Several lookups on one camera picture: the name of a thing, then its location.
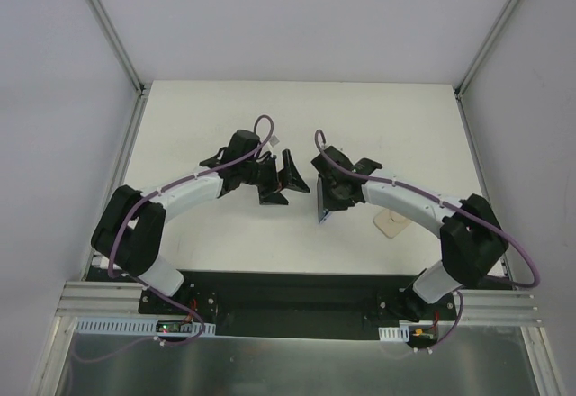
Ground lavender phone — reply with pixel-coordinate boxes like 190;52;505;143
316;175;333;224

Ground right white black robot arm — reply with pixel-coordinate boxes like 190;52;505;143
311;146;509;322

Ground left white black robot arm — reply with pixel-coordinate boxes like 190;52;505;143
90;130;311;314

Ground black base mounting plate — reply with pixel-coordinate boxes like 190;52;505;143
85;265;464;338

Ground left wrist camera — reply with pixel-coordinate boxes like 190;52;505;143
267;135;280;148

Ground beige phone with ring holder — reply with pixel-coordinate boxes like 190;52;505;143
373;209;411;239

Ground right aluminium frame post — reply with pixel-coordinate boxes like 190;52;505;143
454;0;523;101

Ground aluminium frame post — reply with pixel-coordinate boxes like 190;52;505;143
454;0;523;101
85;0;149;96

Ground right white slotted cable duct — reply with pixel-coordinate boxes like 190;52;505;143
378;325;410;343

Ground white slotted cable duct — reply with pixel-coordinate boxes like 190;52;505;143
76;317;216;338
378;325;410;343

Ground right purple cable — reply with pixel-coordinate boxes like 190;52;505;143
313;129;540;359

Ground purple cable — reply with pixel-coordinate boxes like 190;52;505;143
71;115;278;363
313;129;540;359

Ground left aluminium frame post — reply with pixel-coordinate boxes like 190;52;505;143
85;0;149;96

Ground left white slotted cable duct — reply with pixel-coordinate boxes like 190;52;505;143
76;317;216;338

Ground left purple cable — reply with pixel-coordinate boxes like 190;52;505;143
71;115;278;363

